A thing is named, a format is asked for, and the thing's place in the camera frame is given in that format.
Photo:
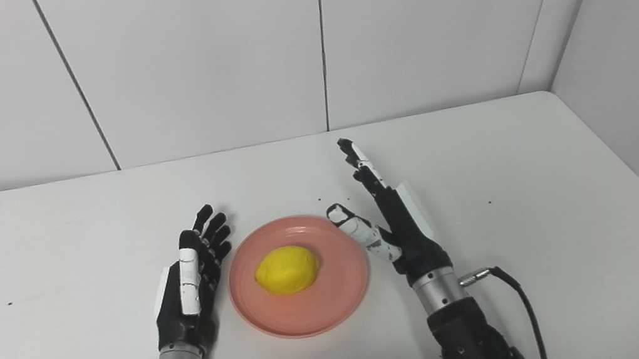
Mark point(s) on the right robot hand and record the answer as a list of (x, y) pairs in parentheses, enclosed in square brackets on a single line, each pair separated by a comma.
[(396, 225)]

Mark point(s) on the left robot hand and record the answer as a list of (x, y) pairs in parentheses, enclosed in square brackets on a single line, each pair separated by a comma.
[(187, 288)]

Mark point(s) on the pink plate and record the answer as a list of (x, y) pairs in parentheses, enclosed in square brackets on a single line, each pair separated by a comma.
[(298, 276)]

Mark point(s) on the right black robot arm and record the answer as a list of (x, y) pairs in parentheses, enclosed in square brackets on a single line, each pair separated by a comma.
[(466, 335)]

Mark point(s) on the yellow lemon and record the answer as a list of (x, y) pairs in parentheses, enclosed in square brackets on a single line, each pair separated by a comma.
[(287, 269)]

